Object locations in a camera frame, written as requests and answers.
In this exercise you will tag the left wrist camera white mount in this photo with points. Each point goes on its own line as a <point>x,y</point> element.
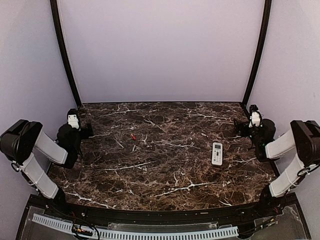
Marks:
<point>73,118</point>

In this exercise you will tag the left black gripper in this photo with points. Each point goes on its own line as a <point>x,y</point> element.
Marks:
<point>86,135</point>

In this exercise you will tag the white slotted cable duct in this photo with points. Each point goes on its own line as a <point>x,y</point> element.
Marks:
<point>97,233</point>

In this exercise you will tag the black frame post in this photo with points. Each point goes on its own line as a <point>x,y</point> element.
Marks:
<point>63,52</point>
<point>258,52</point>

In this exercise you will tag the left black frame post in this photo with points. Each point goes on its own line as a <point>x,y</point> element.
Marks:
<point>63,52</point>

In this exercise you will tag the right black frame post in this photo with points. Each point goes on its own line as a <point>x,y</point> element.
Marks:
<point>258,52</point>

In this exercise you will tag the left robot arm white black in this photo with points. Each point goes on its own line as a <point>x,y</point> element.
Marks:
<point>19,141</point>

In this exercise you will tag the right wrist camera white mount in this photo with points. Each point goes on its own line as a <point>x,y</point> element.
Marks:
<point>255,119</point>

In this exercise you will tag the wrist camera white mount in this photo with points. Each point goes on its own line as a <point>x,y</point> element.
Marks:
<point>73,118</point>
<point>255,119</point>

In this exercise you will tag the white remote control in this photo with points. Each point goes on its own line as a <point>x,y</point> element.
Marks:
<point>217,154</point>

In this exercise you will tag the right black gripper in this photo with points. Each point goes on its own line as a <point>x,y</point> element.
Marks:
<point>238,127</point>

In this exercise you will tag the black front rail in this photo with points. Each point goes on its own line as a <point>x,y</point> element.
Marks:
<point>240,214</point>

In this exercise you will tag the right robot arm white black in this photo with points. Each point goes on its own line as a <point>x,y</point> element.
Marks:
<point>303,137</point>

